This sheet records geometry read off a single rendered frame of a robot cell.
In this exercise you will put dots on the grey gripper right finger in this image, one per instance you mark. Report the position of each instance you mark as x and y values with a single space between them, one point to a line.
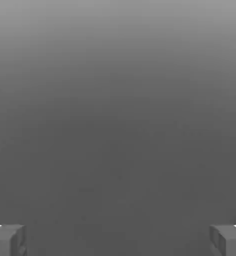
229 242

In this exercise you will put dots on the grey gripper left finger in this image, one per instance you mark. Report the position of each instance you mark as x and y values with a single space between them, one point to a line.
6 242

